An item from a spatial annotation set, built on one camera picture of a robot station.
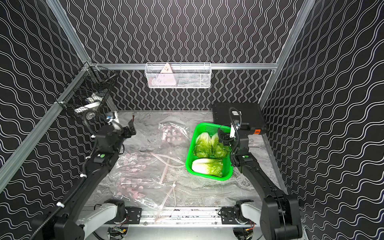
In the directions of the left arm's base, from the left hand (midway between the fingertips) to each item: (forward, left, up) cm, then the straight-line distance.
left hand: (122, 119), depth 75 cm
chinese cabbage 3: (-2, -51, -20) cm, 55 cm away
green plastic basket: (-13, -56, -24) cm, 63 cm away
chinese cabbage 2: (0, -42, -21) cm, 47 cm away
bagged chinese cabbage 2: (-12, -10, -30) cm, 34 cm away
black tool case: (+30, -76, -23) cm, 85 cm away
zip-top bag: (-22, -11, -29) cm, 38 cm away
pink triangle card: (+31, -17, +5) cm, 36 cm away
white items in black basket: (+5, +16, +4) cm, 17 cm away
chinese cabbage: (-12, -46, -21) cm, 52 cm away
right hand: (+6, -57, -10) cm, 58 cm away
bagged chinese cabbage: (+9, -22, -23) cm, 33 cm away
